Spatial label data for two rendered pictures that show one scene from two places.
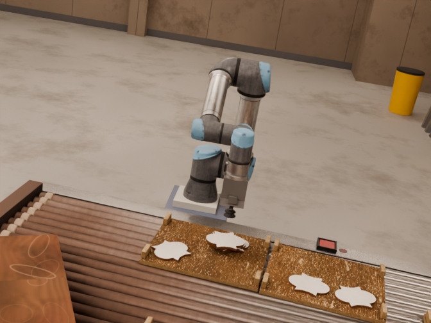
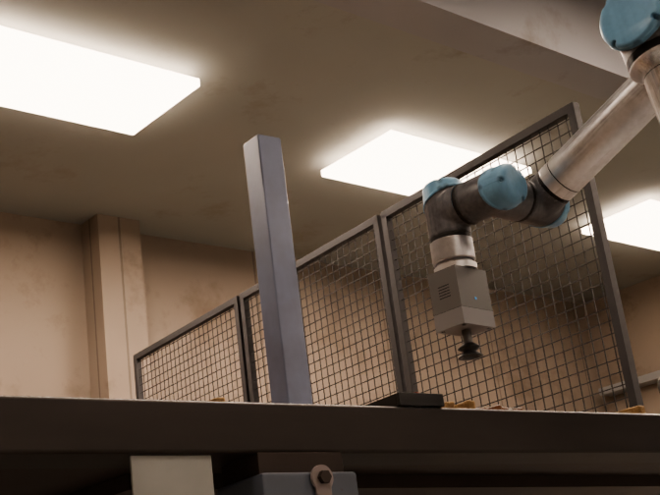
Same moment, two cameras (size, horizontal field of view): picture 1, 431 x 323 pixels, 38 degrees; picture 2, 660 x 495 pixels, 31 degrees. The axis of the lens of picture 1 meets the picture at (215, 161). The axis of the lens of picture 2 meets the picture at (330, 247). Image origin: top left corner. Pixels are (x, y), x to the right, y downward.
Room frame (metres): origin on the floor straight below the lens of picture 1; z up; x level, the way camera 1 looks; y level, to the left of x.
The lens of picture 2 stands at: (3.18, -1.64, 0.62)
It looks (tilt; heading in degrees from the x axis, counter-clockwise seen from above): 19 degrees up; 134
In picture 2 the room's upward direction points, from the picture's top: 8 degrees counter-clockwise
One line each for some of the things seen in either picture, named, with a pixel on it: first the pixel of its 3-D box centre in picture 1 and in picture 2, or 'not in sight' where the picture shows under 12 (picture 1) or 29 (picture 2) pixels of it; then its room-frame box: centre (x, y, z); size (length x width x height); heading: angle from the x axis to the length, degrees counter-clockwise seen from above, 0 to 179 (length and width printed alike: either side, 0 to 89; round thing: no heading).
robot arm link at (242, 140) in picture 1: (241, 145); (447, 212); (1.99, -0.08, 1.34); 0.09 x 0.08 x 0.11; 178
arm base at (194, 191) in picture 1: (201, 186); not in sight; (2.50, 0.04, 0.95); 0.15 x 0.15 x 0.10
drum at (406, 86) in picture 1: (405, 91); not in sight; (8.26, -2.36, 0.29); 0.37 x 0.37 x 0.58
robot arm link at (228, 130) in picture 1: (238, 136); (496, 194); (2.09, -0.06, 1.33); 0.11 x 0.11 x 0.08; 88
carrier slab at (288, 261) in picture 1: (324, 280); not in sight; (1.89, -0.44, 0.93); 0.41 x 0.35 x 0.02; 80
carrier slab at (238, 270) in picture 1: (208, 251); not in sight; (1.97, -0.03, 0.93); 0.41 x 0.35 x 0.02; 82
